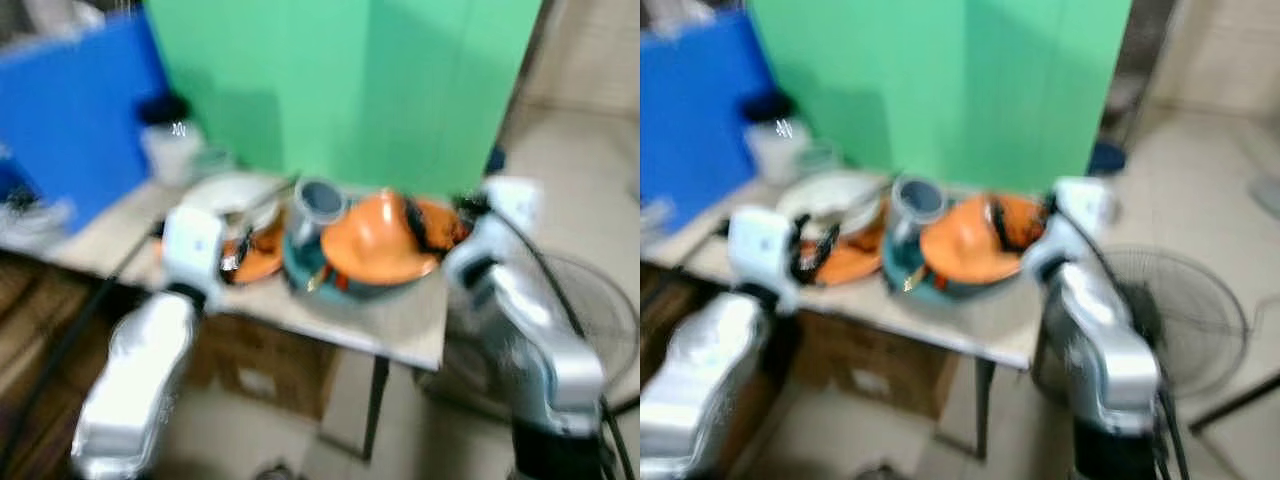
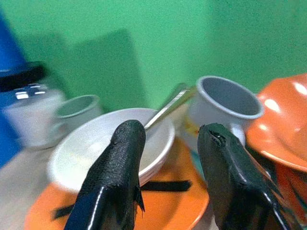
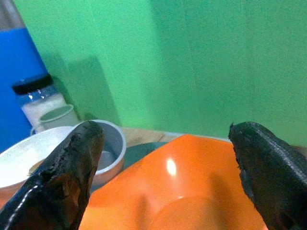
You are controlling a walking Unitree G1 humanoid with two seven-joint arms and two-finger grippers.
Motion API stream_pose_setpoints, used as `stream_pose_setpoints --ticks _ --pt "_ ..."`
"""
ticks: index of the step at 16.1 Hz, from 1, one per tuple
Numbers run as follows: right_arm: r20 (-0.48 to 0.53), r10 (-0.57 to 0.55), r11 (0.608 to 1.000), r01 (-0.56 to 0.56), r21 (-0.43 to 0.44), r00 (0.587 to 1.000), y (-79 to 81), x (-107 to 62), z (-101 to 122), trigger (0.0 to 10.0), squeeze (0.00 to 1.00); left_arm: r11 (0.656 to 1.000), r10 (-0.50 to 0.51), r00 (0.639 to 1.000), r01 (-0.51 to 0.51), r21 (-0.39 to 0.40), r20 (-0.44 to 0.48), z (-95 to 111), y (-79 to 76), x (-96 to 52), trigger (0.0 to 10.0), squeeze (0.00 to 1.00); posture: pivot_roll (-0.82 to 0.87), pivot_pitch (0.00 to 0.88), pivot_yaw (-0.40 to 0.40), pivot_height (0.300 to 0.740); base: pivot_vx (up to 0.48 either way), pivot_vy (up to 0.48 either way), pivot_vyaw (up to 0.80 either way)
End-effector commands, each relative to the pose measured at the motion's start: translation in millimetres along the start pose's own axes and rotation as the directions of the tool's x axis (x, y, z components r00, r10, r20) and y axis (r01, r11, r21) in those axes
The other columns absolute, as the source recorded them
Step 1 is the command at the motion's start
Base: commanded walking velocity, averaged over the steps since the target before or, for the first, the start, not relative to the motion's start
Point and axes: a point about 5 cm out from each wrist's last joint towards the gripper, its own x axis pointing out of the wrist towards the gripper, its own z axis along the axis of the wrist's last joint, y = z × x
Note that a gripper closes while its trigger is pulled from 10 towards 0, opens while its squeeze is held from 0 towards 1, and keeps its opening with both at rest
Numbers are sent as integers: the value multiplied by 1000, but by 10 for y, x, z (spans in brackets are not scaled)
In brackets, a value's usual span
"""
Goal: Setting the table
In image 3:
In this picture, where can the grey metal bowl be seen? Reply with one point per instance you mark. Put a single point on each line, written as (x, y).
(110, 151)

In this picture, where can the white ceramic mug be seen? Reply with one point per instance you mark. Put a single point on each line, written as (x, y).
(57, 118)

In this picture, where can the orange plastic plate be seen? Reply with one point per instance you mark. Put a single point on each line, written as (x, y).
(172, 187)

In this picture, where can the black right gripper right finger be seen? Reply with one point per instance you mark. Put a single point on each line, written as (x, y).
(271, 172)

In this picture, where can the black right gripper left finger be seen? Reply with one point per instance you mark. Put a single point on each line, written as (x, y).
(60, 189)

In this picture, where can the blue plastic panel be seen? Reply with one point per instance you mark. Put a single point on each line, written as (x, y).
(16, 79)

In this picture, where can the glass jar with black lid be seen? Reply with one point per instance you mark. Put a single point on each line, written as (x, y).
(39, 99)

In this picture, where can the white round plate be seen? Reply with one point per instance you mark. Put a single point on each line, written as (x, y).
(21, 160)

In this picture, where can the dark green placemat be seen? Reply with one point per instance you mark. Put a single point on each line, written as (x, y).
(136, 153)

